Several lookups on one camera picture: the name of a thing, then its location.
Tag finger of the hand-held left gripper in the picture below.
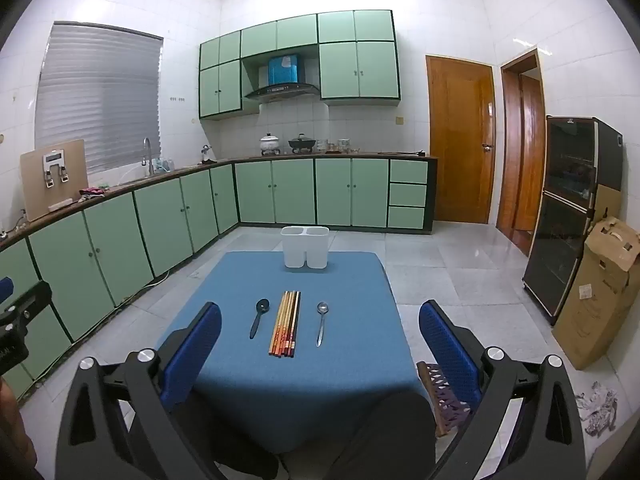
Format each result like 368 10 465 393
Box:
0 276 53 332

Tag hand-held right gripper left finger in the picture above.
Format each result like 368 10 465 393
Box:
55 301 223 480

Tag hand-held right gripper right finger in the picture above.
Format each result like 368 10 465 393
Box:
419 300 587 480

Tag black plastic spoon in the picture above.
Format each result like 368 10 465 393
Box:
249 298 271 339

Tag row of wooden chopsticks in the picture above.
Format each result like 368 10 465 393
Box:
268 290 298 359

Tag white plastic utensil holder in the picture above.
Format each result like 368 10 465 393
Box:
280 226 330 269

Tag person's left forearm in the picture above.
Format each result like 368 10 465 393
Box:
0 377 37 468

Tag purple woven stool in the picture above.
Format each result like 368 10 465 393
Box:
416 360 474 438

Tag person's black pants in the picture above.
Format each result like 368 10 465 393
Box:
190 389 437 480

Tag blue covered table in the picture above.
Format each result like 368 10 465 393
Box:
157 251 433 456

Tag wooden board with clamps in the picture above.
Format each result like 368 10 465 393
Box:
20 139 90 222

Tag cardboard box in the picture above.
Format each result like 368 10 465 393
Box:
551 216 640 371

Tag crumpled plastic wrap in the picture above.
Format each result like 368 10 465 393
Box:
574 381 619 439

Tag black glass cabinet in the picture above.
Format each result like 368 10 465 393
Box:
522 115 624 326

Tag green base cabinets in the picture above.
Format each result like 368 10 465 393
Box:
0 152 438 401

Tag wooden door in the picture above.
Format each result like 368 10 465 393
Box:
496 48 547 258
425 54 497 225

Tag grey window blind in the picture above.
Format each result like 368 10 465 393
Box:
35 21 165 173

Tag cluster of glass jars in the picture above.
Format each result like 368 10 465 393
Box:
317 138 361 155

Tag black wok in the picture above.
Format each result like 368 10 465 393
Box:
288 133 317 155

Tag range hood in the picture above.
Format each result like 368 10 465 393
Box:
244 52 321 102

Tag green wall cabinet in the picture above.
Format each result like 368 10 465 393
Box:
198 30 261 122
317 9 402 107
240 14 319 59

